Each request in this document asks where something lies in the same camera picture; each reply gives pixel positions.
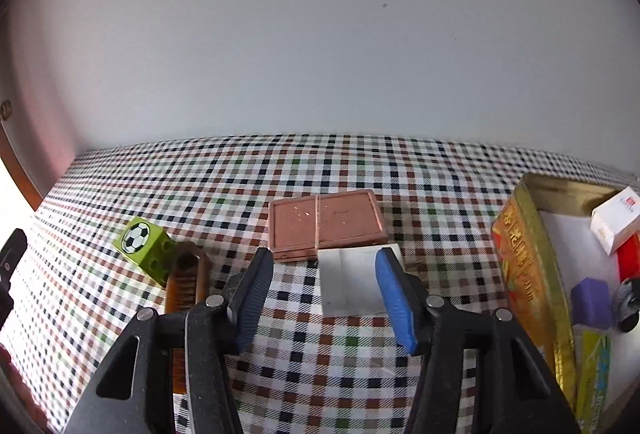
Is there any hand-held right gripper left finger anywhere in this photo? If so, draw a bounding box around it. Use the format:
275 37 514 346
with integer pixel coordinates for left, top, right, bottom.
62 247 275 434

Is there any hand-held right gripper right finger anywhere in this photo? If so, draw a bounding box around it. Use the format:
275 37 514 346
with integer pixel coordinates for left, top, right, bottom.
375 247 581 434

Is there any white box with red label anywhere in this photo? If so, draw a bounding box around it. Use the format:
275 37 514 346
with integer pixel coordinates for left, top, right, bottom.
590 187 640 256

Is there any red toy brick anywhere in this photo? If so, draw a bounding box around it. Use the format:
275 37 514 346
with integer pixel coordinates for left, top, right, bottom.
617 234 640 280

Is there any brown comb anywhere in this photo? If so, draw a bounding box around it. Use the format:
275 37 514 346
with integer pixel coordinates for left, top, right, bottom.
164 244 211 395

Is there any wooden door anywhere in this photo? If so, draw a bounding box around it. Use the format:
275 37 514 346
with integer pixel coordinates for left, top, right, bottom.
0 99 45 211

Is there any green soccer ball block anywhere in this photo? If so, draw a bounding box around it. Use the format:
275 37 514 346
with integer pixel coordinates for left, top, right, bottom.
112 217 176 287

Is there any checkered tablecloth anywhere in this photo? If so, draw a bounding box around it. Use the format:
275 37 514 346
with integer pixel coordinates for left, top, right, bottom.
0 133 640 434

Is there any purple block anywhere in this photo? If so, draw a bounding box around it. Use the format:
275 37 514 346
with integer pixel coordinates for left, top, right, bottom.
570 277 613 330

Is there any yellow green packet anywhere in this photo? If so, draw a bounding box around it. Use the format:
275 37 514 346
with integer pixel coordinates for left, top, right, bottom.
575 326 613 425

